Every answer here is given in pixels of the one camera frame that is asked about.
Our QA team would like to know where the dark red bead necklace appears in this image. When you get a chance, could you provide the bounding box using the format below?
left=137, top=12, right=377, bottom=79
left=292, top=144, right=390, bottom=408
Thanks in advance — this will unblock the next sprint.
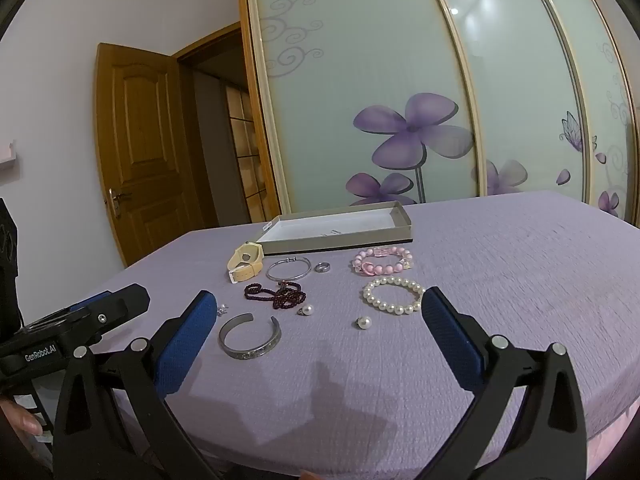
left=243, top=281, right=307, bottom=311

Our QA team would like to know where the wooden door frame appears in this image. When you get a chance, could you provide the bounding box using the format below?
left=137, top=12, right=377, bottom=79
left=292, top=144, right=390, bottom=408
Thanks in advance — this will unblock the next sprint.
left=170, top=20, right=283, bottom=228

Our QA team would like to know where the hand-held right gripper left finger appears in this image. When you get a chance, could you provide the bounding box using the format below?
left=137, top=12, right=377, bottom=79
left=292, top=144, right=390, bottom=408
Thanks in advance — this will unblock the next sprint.
left=52, top=289, right=221, bottom=480

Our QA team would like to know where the silver cuff bracelet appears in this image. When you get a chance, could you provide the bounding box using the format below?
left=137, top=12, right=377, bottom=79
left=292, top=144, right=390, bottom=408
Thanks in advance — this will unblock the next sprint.
left=217, top=312, right=282, bottom=361

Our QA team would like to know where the pink bead bracelet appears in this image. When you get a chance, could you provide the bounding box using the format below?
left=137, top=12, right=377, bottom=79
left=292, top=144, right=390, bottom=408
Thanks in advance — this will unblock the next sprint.
left=351, top=245, right=415, bottom=277

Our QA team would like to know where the thin silver bangle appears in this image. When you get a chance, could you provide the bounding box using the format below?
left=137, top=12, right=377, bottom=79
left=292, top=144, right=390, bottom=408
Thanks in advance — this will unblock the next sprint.
left=265, top=256, right=311, bottom=282

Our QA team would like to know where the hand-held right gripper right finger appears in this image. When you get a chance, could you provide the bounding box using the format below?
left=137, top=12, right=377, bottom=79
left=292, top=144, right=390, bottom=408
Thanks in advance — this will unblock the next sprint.
left=421, top=286, right=588, bottom=480

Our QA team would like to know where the grey cardboard box tray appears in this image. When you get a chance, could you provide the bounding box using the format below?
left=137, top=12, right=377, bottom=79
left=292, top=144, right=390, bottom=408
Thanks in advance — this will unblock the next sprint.
left=255, top=201, right=414, bottom=256

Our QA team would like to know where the person's left hand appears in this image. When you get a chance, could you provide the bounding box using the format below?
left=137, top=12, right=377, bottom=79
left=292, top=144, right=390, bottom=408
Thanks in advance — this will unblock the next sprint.
left=0, top=396, right=45, bottom=438

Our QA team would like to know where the brass door handle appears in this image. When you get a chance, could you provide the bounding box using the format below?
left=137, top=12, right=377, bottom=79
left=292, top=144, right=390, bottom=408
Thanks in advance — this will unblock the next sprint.
left=104, top=187, right=133, bottom=218

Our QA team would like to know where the beige wrist watch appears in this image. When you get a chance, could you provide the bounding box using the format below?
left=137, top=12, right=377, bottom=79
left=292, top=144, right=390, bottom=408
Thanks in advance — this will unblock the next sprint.
left=227, top=241, right=265, bottom=283

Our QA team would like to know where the wooden lattice glass door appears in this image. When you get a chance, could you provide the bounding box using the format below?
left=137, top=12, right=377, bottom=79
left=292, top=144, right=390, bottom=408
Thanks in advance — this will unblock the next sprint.
left=224, top=84, right=263, bottom=223

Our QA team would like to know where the white pearl bracelet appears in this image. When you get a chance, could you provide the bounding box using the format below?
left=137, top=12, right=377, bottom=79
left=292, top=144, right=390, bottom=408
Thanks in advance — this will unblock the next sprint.
left=361, top=276, right=426, bottom=316

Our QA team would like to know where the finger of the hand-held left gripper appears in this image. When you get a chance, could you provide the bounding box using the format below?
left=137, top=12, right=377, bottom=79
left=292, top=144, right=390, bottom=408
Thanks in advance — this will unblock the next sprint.
left=69, top=283, right=152, bottom=334

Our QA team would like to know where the purple bedsheet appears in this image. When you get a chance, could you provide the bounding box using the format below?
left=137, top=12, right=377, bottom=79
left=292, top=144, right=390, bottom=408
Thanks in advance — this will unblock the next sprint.
left=82, top=189, right=640, bottom=480

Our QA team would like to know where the floral glass wardrobe door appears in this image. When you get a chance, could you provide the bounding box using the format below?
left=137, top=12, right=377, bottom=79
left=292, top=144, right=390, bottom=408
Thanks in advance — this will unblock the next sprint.
left=245, top=0, right=483, bottom=221
left=525, top=0, right=640, bottom=231
left=425, top=0, right=588, bottom=206

